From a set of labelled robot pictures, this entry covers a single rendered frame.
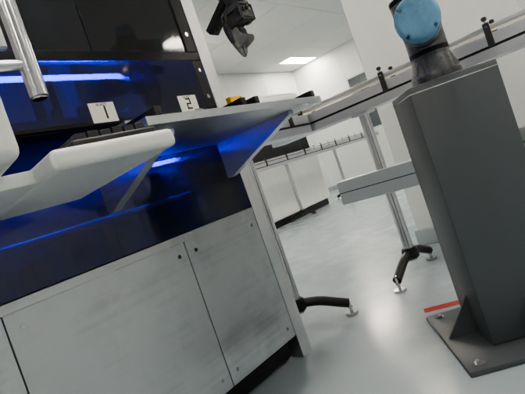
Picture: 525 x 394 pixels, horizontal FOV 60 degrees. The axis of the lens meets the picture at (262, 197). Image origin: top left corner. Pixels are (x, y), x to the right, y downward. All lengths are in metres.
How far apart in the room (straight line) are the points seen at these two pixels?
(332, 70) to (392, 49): 7.67
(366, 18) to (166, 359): 2.22
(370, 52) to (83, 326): 2.23
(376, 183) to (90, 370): 1.55
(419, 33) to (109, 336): 1.14
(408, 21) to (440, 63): 0.19
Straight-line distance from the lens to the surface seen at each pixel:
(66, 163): 0.67
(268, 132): 1.50
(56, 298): 1.24
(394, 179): 2.24
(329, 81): 10.52
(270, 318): 1.69
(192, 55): 1.75
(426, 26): 1.34
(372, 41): 2.89
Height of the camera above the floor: 0.67
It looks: 1 degrees down
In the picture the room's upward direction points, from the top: 19 degrees counter-clockwise
